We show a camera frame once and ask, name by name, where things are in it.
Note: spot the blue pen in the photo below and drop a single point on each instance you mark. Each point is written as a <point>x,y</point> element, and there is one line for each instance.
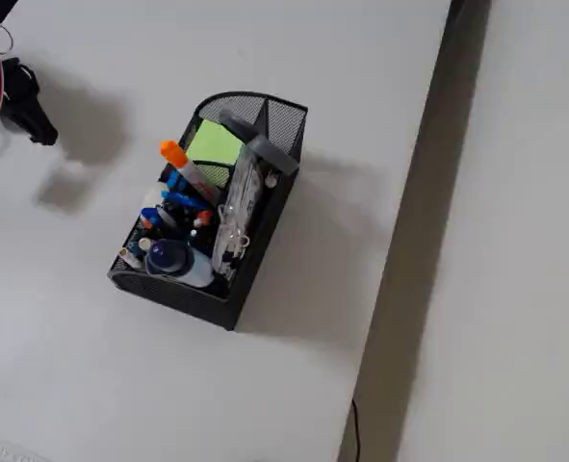
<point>183,199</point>

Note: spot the grey stapler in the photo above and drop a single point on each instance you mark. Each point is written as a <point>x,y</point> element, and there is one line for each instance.
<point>274,154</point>

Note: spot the orange-capped glue stick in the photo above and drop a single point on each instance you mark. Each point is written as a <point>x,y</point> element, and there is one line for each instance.
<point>173,154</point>

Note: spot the green sticky note pad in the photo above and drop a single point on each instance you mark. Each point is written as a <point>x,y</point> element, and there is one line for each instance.
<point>214,142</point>

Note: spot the red tipped pen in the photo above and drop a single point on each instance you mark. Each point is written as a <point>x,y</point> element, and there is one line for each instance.
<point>202,219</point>

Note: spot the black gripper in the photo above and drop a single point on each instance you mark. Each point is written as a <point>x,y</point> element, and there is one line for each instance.
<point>30,112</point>

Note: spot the clear plastic pack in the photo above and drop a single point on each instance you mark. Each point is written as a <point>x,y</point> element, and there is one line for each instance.
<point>245,192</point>

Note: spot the black mesh desk organizer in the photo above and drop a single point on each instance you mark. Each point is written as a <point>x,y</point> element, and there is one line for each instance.
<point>183,293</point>

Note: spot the blue capped glue bottle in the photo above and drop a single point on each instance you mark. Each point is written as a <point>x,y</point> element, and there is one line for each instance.
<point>168,257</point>

